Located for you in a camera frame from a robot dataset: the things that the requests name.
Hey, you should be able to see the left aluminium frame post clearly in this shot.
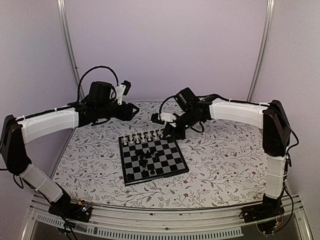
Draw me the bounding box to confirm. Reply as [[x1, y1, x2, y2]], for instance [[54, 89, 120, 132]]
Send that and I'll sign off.
[[56, 0, 85, 100]]

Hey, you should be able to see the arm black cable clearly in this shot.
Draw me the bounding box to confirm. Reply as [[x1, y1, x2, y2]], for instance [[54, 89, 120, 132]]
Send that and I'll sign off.
[[76, 65, 120, 101], [158, 94, 205, 133]]

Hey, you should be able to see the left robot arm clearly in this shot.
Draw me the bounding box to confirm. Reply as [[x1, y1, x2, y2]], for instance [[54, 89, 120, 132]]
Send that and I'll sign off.
[[0, 80, 139, 217]]

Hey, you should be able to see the right aluminium frame post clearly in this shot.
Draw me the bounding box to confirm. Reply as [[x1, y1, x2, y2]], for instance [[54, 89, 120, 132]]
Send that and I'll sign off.
[[246, 0, 275, 102]]

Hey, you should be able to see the aluminium frame post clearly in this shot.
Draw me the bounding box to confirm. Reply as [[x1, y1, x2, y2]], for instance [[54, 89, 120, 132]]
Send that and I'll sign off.
[[56, 0, 85, 100], [246, 0, 275, 102]]

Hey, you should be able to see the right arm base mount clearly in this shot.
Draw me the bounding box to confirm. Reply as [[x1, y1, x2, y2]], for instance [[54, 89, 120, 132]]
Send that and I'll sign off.
[[239, 203, 285, 235]]

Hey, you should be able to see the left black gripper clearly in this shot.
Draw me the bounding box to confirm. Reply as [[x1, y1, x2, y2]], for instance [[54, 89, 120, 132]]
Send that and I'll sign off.
[[97, 100, 140, 121]]

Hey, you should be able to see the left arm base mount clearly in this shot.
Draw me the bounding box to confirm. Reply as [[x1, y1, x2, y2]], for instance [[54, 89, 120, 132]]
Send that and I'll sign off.
[[48, 198, 92, 223]]

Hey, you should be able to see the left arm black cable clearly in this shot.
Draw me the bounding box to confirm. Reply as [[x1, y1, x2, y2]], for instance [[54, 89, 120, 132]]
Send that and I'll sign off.
[[76, 65, 120, 101]]

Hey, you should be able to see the row of white chess pieces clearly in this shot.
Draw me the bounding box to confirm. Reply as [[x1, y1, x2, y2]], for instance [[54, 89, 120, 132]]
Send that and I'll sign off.
[[119, 129, 163, 146]]

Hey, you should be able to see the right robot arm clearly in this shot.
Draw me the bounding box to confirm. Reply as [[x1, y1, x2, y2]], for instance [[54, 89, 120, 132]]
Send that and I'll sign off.
[[156, 87, 293, 218]]

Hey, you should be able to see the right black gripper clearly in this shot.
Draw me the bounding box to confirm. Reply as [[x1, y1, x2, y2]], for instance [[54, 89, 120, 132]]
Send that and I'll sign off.
[[162, 109, 202, 141]]

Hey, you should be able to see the front aluminium rail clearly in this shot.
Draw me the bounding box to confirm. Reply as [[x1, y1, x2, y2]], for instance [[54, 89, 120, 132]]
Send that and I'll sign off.
[[22, 194, 313, 240]]

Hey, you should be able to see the floral patterned table mat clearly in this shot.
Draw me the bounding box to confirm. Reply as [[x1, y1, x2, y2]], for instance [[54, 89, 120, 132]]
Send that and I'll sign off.
[[53, 102, 268, 209]]

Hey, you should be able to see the black and grey chessboard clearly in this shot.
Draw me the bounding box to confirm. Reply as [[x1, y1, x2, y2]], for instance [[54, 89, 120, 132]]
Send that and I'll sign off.
[[118, 135, 189, 186]]

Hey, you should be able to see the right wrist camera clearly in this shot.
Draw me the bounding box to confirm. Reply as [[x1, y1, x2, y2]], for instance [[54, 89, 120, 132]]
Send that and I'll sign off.
[[151, 112, 177, 125]]

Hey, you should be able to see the pile of black chess pieces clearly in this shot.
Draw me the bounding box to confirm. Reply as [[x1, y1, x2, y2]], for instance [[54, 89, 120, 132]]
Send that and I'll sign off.
[[134, 146, 160, 178]]

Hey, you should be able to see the black chess rook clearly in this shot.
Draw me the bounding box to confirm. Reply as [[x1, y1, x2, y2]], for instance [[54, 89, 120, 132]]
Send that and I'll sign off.
[[126, 173, 133, 181]]

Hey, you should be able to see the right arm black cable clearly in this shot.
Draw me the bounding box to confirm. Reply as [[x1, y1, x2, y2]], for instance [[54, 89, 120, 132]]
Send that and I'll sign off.
[[158, 94, 205, 133]]

